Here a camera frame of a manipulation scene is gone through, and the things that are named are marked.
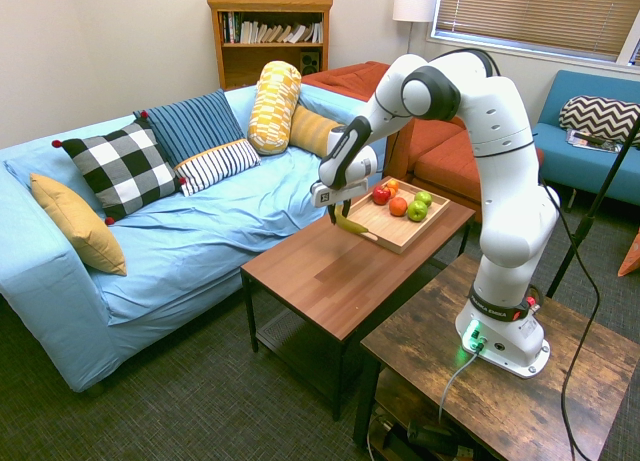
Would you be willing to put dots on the magazine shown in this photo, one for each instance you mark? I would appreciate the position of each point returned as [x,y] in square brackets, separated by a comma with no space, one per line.
[585,140]

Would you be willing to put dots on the black speaker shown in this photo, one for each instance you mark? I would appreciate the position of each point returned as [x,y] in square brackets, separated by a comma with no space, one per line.
[310,63]

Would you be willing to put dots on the light blue sofa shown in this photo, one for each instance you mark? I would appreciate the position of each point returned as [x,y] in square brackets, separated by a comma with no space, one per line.
[200,241]

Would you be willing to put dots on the white shade floor lamp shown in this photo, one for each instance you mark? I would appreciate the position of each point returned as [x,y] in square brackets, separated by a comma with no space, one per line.
[414,3]

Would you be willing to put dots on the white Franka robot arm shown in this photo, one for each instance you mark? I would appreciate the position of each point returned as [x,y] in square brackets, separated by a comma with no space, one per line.
[505,181]

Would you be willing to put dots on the yellow patterned bolster pillow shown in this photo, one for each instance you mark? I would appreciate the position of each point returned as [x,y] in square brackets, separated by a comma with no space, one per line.
[275,106]

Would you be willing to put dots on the black box under table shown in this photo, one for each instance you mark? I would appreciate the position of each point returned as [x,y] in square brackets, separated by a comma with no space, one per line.
[430,437]

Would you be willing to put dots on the black white chevron pillow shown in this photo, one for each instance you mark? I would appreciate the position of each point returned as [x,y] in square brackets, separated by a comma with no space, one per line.
[595,113]

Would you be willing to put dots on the mustard striped pillow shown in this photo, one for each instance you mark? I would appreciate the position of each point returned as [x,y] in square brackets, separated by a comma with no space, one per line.
[310,131]

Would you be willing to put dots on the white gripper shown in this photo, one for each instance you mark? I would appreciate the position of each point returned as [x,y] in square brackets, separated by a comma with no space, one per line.
[332,195]

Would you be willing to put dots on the brown window blinds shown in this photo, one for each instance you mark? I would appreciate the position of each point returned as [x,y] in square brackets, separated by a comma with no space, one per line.
[530,11]

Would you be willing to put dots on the black white checked pillow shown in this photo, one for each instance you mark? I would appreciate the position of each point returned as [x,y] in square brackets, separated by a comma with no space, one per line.
[120,168]

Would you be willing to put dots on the small orange fruit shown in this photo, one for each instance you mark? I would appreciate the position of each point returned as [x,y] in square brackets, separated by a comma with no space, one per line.
[393,185]

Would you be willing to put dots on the navy white striped lumbar pillow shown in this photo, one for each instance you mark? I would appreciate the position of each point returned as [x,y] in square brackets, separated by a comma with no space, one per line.
[217,163]

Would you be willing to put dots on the red emergency stop button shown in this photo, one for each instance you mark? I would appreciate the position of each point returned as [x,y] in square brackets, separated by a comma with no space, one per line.
[534,301]

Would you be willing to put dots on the large orange fruit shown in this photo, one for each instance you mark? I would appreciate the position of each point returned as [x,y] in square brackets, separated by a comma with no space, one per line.
[398,206]

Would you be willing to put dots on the teal sofa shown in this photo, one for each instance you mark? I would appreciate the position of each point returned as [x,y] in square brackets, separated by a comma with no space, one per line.
[565,166]

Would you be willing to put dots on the orange sectional sofa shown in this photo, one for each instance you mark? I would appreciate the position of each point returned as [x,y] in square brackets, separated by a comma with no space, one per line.
[440,166]

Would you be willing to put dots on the red apple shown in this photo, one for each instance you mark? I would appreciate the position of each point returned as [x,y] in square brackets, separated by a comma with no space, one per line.
[381,195]

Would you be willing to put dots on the row of paperback books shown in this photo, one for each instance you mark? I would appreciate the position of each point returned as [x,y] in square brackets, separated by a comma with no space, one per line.
[280,33]

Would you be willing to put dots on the black tripod stand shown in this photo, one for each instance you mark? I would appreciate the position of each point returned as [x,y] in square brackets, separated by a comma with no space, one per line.
[595,206]

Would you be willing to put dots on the plain mustard yellow pillow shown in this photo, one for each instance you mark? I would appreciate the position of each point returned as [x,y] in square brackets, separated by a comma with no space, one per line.
[80,226]

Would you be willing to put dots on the wooden bookshelf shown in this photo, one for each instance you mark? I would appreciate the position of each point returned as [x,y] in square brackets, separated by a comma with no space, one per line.
[260,63]

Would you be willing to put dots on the rustic brown side table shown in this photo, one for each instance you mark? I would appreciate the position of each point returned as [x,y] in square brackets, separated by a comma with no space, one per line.
[500,406]

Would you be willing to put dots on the blue striped square pillow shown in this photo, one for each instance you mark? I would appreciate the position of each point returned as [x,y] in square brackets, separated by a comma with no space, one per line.
[192,123]

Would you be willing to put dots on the wooden serving tray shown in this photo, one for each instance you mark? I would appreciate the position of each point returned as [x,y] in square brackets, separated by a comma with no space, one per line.
[390,228]

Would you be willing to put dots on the yellow banana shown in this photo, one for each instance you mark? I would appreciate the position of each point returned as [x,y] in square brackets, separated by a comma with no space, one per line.
[353,226]

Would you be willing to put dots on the green apple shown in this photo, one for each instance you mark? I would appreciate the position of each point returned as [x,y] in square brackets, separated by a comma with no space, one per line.
[424,197]
[417,211]

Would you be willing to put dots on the wooden coffee table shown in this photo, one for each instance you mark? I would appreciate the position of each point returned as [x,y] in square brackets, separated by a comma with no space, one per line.
[340,296]

